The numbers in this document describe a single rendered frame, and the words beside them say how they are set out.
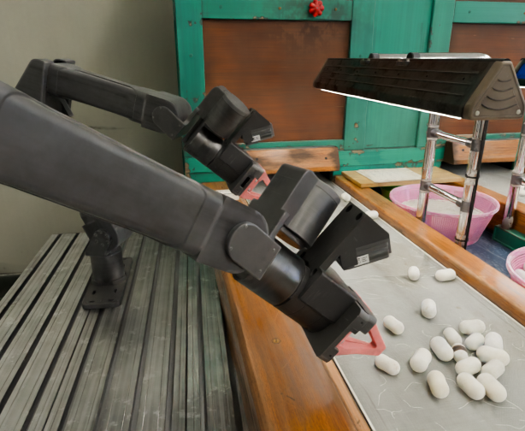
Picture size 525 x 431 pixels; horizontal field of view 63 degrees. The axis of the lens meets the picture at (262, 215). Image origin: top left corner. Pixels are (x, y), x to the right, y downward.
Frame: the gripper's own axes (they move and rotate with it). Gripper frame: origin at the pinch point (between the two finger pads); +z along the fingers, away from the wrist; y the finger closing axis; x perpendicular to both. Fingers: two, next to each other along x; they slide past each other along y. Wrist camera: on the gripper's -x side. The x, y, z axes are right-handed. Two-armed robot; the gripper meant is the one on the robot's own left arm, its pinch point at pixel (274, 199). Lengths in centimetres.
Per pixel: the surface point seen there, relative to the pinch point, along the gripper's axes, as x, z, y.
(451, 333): -3.6, 19.8, -33.0
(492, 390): -2.4, 18.3, -43.7
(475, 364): -3.0, 19.1, -39.5
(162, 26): -16, -40, 128
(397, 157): -30, 43, 49
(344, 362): 7.9, 8.9, -33.8
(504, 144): -56, 68, 45
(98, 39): 5, -57, 130
